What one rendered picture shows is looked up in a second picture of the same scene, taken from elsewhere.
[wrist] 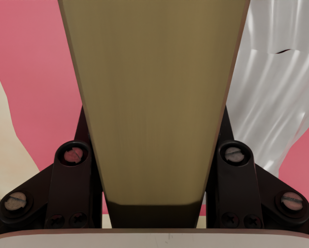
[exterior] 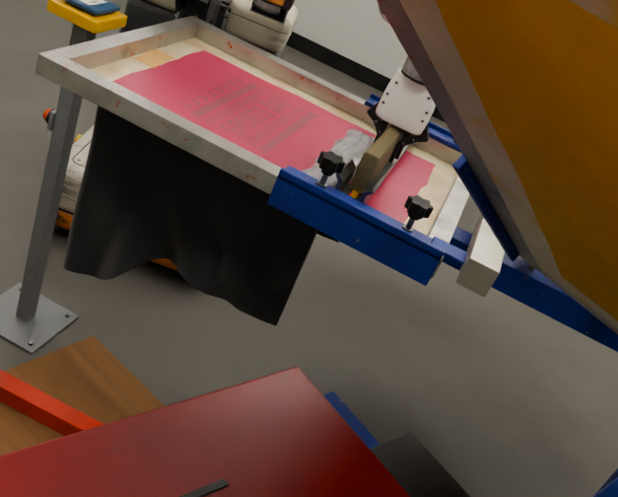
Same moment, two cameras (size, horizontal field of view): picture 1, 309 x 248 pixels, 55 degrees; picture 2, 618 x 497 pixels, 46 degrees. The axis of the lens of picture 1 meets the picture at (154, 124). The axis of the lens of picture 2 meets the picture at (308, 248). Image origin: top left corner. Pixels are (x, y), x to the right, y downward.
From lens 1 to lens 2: 1.34 m
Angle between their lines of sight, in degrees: 15
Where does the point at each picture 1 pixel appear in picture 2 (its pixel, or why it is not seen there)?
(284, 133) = (345, 142)
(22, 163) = (433, 179)
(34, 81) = (410, 185)
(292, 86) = (344, 149)
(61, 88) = (404, 181)
